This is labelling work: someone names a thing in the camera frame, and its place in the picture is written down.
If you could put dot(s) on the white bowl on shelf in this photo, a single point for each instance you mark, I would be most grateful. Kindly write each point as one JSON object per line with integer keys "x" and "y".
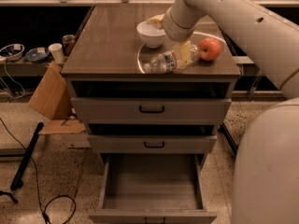
{"x": 12, "y": 52}

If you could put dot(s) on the white paper cup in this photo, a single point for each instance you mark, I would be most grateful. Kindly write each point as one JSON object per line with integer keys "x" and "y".
{"x": 56, "y": 50}

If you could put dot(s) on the clear plastic water bottle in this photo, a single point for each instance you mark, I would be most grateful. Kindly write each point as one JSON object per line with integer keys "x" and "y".
{"x": 166, "y": 62}

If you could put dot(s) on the glass jar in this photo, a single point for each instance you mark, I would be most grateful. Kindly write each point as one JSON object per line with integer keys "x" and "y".
{"x": 68, "y": 42}

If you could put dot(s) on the black stand leg left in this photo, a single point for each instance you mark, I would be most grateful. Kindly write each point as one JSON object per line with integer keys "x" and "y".
{"x": 17, "y": 182}

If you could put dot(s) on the red apple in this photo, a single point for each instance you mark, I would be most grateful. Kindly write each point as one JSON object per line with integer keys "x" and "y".
{"x": 209, "y": 49}

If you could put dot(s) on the brown cardboard box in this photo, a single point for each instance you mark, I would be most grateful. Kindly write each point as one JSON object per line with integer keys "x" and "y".
{"x": 51, "y": 99}

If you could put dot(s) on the grey drawer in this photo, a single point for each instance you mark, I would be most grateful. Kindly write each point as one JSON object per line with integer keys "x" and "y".
{"x": 151, "y": 111}
{"x": 152, "y": 189}
{"x": 156, "y": 144}

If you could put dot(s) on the black stand leg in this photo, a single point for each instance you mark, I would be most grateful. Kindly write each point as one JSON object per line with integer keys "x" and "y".
{"x": 17, "y": 182}
{"x": 229, "y": 138}

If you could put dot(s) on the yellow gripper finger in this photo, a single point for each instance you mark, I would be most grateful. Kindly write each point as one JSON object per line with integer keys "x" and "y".
{"x": 183, "y": 53}
{"x": 156, "y": 21}

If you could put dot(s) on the blue bowl on shelf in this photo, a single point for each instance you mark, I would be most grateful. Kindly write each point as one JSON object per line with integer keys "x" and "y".
{"x": 37, "y": 55}

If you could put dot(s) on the top grey drawer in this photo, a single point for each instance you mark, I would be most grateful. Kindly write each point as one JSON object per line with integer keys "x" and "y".
{"x": 151, "y": 111}

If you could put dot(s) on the bottom grey drawer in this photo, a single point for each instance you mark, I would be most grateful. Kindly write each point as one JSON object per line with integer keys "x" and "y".
{"x": 152, "y": 189}

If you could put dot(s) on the black stand leg right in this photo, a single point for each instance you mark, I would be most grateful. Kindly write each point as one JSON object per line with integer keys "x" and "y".
{"x": 229, "y": 138}

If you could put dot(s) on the grey drawer cabinet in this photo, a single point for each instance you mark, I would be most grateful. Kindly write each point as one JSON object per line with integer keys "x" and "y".
{"x": 108, "y": 59}

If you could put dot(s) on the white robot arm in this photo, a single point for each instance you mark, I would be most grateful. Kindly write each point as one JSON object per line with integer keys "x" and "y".
{"x": 266, "y": 178}

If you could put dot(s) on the middle grey drawer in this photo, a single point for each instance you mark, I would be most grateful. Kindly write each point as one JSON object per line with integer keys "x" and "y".
{"x": 156, "y": 144}

